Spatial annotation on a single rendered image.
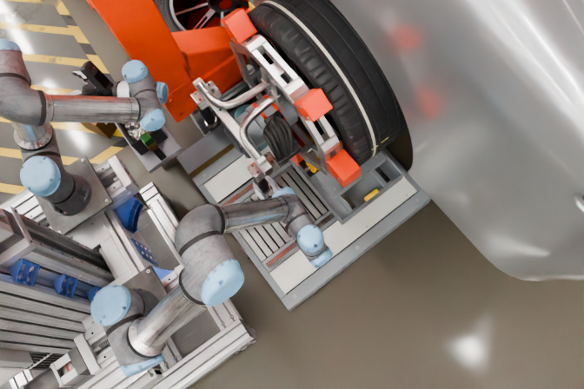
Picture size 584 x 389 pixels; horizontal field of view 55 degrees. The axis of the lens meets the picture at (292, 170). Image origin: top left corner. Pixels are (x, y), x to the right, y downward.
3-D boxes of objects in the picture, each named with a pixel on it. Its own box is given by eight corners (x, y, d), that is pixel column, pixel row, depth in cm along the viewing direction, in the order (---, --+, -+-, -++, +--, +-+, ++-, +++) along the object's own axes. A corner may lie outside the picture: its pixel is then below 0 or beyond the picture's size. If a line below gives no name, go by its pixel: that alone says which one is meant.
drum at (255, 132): (307, 121, 201) (303, 103, 188) (260, 156, 199) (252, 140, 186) (284, 95, 206) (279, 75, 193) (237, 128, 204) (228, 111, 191)
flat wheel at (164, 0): (324, 6, 279) (321, -26, 257) (244, 106, 264) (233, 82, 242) (222, -48, 298) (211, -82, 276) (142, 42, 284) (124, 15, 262)
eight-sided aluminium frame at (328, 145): (343, 181, 213) (338, 119, 163) (329, 191, 212) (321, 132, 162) (261, 85, 232) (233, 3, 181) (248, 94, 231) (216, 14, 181)
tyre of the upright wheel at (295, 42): (375, 139, 235) (439, 123, 170) (332, 173, 232) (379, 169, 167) (283, 9, 231) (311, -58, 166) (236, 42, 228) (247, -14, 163)
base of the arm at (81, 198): (61, 224, 194) (46, 216, 185) (43, 191, 199) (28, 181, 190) (98, 199, 196) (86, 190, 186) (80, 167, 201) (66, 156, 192)
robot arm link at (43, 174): (43, 208, 186) (21, 196, 173) (36, 174, 191) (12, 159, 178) (77, 194, 186) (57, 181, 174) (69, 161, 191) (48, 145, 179)
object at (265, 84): (272, 89, 185) (268, 72, 175) (225, 123, 183) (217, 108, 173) (242, 54, 191) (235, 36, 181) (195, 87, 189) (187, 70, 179)
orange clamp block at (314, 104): (324, 107, 172) (334, 108, 164) (304, 121, 171) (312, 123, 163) (312, 88, 171) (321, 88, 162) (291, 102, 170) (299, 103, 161)
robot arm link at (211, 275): (133, 328, 171) (229, 227, 143) (154, 373, 165) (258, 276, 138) (97, 339, 161) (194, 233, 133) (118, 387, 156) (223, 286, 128)
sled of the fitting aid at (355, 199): (402, 179, 263) (403, 172, 254) (341, 226, 258) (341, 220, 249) (335, 106, 280) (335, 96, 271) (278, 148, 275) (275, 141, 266)
